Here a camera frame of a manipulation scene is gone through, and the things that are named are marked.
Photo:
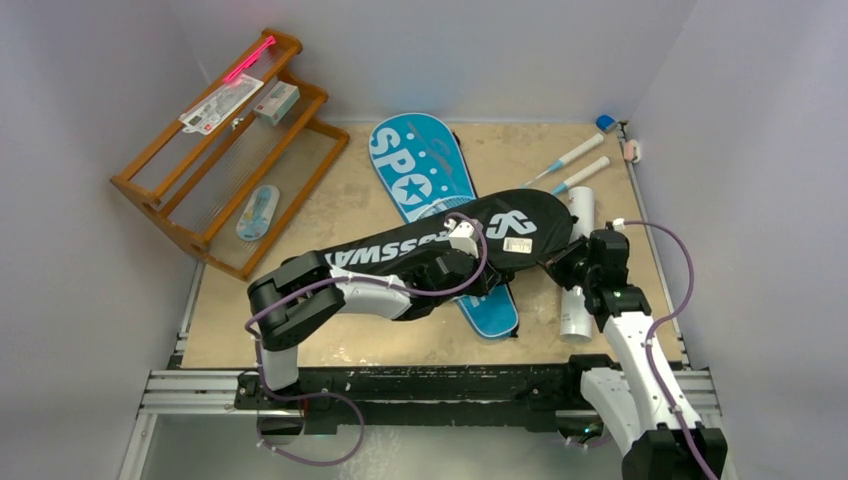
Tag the pink white clip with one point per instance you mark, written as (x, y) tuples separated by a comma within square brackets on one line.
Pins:
[(631, 151)]

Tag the wooden shelf rack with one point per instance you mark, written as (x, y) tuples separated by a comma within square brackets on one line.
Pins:
[(194, 187)]

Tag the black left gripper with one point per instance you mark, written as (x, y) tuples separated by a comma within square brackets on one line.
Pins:
[(476, 263)]

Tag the black Crossway racket cover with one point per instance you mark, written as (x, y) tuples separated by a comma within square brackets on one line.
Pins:
[(516, 229)]

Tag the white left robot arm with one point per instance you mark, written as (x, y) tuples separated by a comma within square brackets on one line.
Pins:
[(295, 300)]

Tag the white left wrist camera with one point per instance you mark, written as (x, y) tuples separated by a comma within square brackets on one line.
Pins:
[(463, 237)]

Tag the clear stationery packet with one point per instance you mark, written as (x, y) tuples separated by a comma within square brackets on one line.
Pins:
[(209, 113)]

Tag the blue racket cover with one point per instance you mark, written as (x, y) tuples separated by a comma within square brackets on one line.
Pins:
[(418, 159)]

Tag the small white box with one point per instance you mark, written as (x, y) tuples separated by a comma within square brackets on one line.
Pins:
[(277, 102)]

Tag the white shuttlecock tube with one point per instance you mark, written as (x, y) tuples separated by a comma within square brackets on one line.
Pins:
[(576, 325)]

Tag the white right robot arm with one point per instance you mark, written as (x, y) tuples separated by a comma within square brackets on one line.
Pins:
[(643, 407)]

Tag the light blue badminton racket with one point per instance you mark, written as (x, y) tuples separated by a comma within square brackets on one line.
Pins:
[(582, 175), (568, 157)]

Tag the blue white plastic packet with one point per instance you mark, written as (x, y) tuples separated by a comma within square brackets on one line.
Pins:
[(255, 220)]

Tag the small blue block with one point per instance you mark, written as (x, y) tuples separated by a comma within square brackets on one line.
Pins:
[(606, 123)]

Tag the black metal base frame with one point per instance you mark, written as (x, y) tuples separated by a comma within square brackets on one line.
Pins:
[(536, 397)]

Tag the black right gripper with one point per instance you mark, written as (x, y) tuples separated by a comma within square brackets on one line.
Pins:
[(559, 268)]

